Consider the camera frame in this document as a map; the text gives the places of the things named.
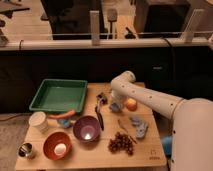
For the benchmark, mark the white cup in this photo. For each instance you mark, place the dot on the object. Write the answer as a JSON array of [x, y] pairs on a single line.
[[39, 121]]

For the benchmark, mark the orange fruit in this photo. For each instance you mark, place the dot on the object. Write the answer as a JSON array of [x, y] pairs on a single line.
[[131, 104]]

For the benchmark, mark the bunch of red grapes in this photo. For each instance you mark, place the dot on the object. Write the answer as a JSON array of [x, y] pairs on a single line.
[[121, 142]]

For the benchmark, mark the white egg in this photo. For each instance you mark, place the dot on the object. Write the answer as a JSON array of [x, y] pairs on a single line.
[[60, 149]]

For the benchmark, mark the white rail post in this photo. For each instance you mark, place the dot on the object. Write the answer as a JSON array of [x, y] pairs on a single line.
[[95, 30], [192, 25]]

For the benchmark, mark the blue box on floor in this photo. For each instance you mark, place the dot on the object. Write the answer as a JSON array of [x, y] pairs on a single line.
[[167, 145]]

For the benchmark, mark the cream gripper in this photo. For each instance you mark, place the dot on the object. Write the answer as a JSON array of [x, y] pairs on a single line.
[[119, 99]]

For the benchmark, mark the black can opener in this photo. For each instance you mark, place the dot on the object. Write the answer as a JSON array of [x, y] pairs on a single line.
[[101, 100]]

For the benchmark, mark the small blue cloth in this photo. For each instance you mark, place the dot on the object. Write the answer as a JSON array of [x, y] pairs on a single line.
[[64, 123]]

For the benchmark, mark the red sausage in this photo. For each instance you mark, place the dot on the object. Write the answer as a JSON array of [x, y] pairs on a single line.
[[63, 115]]

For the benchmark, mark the light blue crumpled cloth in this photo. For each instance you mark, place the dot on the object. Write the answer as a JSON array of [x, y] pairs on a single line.
[[140, 125]]

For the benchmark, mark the white right rail post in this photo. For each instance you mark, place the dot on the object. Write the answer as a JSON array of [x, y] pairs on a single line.
[[192, 25]]

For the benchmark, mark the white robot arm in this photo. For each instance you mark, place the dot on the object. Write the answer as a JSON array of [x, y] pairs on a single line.
[[192, 132]]

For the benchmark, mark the small metal cup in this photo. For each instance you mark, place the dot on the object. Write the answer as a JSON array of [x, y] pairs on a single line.
[[26, 150]]

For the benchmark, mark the purple bowl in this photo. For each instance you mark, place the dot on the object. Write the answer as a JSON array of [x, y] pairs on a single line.
[[86, 129]]

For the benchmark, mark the thin brown stick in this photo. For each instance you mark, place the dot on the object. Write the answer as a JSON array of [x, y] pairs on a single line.
[[126, 131]]

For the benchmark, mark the red bowl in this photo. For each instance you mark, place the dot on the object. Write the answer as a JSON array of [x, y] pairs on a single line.
[[54, 139]]

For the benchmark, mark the green plastic tray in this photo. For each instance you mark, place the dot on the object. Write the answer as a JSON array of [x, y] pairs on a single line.
[[58, 96]]

